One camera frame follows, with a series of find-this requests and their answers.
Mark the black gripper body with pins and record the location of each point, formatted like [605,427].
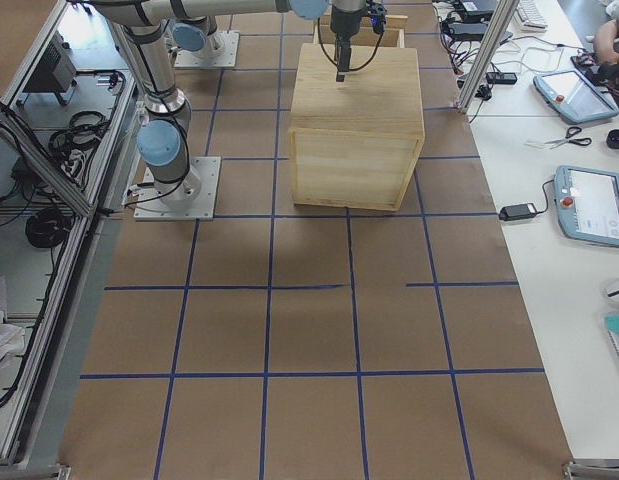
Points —
[342,24]

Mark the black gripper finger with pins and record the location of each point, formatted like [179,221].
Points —
[342,57]

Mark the wooden drawer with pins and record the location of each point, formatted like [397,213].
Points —
[394,32]

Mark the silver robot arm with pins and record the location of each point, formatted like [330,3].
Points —
[198,36]
[142,25]

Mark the wooden drawer cabinet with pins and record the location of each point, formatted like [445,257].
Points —
[355,143]

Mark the blue teach pendant far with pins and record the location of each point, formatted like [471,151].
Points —
[573,97]

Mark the blue teach pendant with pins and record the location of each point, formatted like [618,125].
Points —
[573,97]
[587,204]

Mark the black scissors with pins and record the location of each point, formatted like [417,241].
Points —
[571,136]

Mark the black power adapter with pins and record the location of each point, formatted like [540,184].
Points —
[517,212]

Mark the blue teach pendant near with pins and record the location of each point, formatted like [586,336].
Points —
[587,204]

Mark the white crumpled cloth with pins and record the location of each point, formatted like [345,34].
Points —
[12,337]

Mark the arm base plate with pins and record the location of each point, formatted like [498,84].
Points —
[186,60]
[194,199]

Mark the aluminium frame post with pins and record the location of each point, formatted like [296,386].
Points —
[501,18]

